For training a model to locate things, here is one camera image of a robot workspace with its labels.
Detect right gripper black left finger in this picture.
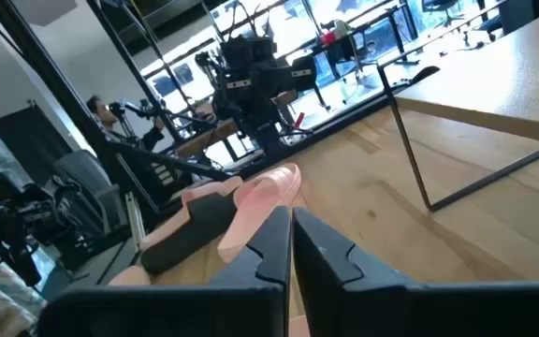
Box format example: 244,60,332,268
208,205,293,337

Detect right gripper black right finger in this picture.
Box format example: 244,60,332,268
292,207,421,337

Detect black slide sandal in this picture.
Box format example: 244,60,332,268
139,192,239,277

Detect wooden side table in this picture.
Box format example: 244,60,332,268
174,118,240,159

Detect black office chair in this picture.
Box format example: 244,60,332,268
290,54,332,112

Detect grey office chair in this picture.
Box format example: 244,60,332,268
52,149,131,240

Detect person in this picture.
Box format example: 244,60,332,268
85,93,167,152

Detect black background desk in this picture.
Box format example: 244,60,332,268
310,3,421,71

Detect black metal station frame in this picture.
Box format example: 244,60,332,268
0,0,233,221

